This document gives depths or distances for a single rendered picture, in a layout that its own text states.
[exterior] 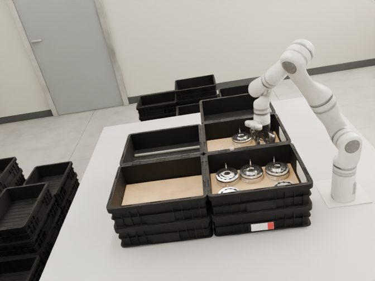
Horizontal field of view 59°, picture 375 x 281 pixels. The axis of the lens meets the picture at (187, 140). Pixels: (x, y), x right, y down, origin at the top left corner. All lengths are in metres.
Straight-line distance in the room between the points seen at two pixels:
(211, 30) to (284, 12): 0.91
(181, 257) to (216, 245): 0.15
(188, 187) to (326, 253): 0.61
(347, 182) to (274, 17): 3.18
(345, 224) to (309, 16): 3.40
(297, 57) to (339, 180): 0.59
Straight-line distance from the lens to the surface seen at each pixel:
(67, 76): 4.69
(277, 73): 1.34
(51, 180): 2.76
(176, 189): 1.49
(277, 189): 1.29
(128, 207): 1.32
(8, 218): 2.38
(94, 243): 1.58
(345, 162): 1.46
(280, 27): 4.48
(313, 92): 1.26
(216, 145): 1.74
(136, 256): 1.45
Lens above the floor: 1.75
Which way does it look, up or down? 30 degrees down
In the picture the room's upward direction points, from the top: 11 degrees counter-clockwise
